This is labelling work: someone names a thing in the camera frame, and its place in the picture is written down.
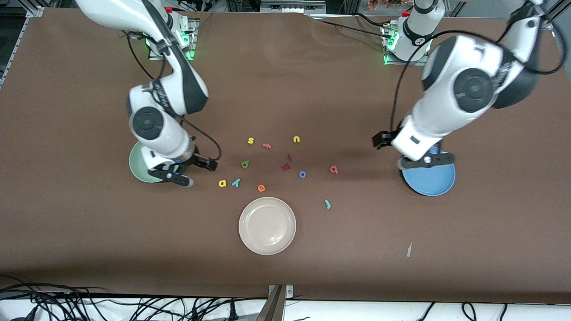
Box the light green plate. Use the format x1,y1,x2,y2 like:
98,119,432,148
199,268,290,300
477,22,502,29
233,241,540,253
129,142,157,183

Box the blue plate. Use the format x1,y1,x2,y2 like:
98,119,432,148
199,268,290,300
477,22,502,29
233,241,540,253
401,145,456,197

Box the beige plate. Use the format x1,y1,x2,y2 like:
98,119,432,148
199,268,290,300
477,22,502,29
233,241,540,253
238,197,297,255

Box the orange flower decoration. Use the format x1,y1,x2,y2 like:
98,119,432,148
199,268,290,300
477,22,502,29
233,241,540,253
368,0,414,11

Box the grey metal device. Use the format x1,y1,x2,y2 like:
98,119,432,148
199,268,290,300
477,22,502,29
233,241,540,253
260,0,327,14

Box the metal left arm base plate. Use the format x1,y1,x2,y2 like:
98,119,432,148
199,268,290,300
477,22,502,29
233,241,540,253
383,25,431,66

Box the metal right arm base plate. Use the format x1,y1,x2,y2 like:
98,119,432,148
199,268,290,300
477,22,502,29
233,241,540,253
149,18,197,61

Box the black cable on table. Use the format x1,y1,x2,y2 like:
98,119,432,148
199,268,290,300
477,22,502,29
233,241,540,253
308,15,389,39

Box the tangled black cable bundle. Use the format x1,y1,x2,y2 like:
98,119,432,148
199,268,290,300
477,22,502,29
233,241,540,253
0,274,268,321

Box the metal table edge bracket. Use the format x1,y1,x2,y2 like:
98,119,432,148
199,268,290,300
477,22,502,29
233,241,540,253
267,284,294,321

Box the aluminium frame corner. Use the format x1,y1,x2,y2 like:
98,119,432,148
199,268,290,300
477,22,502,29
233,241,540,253
541,0,571,31

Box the aluminium frame rail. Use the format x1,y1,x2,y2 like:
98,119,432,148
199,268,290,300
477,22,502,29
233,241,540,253
0,6,44,90

